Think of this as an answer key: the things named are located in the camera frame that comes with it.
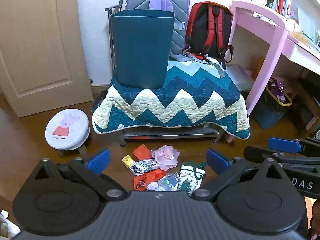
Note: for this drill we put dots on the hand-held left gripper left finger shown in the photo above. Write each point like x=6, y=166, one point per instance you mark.
x=98, y=161

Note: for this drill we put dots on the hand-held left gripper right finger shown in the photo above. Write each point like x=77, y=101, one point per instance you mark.
x=216, y=163

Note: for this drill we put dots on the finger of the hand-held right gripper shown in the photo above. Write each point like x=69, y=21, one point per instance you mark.
x=285, y=145
x=252, y=152

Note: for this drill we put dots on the small yellow box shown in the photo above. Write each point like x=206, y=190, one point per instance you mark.
x=127, y=160

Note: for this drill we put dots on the white green printed bag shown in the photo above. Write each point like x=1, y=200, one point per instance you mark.
x=190, y=177

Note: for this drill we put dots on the silver printed wrapper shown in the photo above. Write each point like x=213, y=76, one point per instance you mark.
x=142, y=167

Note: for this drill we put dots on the orange mesh net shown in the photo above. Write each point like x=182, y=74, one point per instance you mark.
x=142, y=152

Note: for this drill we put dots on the blue white wrapper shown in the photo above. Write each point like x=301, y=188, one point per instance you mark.
x=170, y=181

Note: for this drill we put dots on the pale tissue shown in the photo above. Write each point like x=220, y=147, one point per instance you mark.
x=165, y=156

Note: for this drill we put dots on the red plastic bag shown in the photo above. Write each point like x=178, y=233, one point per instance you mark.
x=150, y=176

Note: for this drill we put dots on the teal plastic bin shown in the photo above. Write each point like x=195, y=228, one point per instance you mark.
x=140, y=50

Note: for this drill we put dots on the person's right hand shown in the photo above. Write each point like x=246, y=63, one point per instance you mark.
x=315, y=220

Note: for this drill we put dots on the teal basket yellow rim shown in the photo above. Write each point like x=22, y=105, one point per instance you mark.
x=270, y=115

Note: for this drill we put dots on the pig print round stool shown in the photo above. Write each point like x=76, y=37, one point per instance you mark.
x=67, y=127

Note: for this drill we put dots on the zigzag quilted blanket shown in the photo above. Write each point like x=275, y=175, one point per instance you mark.
x=175, y=100

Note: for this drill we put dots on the pink desk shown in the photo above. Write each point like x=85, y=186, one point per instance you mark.
x=272, y=55

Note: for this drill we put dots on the white plastic bag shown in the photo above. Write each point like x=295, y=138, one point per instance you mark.
x=7, y=223

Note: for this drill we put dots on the paper pile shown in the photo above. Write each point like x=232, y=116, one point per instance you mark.
x=306, y=25

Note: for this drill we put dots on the red black backpack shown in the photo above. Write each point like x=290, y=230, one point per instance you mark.
x=200, y=30

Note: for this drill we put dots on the beige wooden door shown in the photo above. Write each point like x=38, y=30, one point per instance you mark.
x=37, y=42

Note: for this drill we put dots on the purple grey backpack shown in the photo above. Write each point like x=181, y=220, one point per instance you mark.
x=140, y=1

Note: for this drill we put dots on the metal bench frame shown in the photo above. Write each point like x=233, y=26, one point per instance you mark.
x=170, y=133

